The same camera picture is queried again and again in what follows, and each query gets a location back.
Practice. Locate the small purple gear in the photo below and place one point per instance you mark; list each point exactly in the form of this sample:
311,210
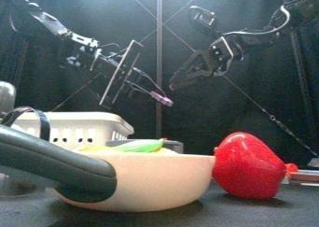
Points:
162,99

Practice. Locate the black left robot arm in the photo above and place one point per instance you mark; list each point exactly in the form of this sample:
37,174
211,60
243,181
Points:
46,19

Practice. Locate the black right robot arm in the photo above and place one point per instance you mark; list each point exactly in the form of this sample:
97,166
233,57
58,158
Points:
266,28

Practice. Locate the white plastic basket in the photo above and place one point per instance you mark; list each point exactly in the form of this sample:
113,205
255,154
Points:
79,129

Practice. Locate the green toy vegetable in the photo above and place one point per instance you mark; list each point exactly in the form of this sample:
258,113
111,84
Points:
139,145

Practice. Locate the green yellow toy vegetables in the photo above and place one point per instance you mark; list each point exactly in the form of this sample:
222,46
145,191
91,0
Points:
173,144

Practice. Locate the yellow toy food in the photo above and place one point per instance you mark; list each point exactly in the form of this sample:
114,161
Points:
97,148

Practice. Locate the grey metal object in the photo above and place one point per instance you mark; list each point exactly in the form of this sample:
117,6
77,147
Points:
6,96

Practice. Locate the red toy pepper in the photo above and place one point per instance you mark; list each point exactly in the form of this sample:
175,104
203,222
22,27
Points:
249,166

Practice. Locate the small red toy piece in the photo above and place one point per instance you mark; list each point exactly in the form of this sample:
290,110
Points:
291,168

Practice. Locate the wooden toy block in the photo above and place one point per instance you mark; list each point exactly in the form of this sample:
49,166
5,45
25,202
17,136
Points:
305,176

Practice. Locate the vertical metal frame pole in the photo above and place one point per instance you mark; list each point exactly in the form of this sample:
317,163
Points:
159,62

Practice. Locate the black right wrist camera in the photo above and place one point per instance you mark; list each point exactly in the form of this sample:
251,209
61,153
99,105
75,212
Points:
203,19

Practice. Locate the dark slanted frame pole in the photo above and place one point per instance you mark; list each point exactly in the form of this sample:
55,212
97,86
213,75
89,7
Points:
301,81

